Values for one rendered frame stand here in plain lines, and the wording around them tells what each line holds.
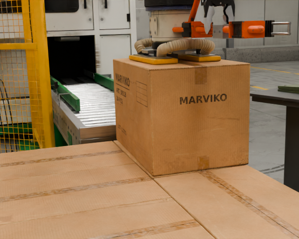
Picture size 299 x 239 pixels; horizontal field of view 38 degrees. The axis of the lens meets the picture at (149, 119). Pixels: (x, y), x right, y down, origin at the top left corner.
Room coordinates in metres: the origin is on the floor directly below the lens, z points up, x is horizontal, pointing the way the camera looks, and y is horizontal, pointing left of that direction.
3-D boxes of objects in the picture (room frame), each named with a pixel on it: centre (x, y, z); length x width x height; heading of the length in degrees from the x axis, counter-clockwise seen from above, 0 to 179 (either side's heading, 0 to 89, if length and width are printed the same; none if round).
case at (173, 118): (1.90, -0.11, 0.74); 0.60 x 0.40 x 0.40; 17
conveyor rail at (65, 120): (3.25, 0.70, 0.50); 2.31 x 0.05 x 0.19; 18
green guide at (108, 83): (3.77, 0.25, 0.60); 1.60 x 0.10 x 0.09; 18
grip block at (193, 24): (1.68, -0.19, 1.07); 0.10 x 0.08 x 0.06; 109
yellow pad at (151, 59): (1.88, -0.02, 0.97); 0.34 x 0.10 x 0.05; 19
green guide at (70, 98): (3.60, 0.76, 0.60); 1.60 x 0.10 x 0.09; 18
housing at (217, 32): (1.47, -0.26, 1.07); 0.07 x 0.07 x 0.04; 19
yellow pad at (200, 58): (1.94, -0.20, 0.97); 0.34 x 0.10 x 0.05; 19
